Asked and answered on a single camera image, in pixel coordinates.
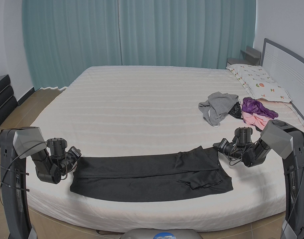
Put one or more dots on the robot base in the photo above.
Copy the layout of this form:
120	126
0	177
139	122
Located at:
161	234

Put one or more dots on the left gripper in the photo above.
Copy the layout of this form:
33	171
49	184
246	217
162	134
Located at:
75	153

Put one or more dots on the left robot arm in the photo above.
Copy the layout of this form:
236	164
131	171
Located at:
27	138

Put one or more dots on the grey bedside table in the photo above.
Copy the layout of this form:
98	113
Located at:
250	55

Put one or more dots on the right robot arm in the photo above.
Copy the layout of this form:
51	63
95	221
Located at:
278	138

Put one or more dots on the white printed pillow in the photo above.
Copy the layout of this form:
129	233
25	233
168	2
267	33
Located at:
259	82

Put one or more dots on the black T-shirt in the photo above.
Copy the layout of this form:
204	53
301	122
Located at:
147	178

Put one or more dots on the pink garment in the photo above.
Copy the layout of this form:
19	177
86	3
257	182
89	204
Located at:
252	121

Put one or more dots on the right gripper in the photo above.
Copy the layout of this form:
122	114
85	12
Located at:
222	146

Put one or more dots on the black chest of drawers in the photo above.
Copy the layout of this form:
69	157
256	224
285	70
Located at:
2	98

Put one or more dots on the grey garment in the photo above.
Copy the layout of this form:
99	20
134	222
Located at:
219	104

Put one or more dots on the blue-green curtain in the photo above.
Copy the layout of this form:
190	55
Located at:
72	31
186	24

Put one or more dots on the bed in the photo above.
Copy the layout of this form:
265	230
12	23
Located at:
137	101

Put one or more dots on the purple garment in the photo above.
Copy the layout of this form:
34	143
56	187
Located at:
256	107

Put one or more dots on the black garment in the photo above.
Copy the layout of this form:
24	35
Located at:
235	111

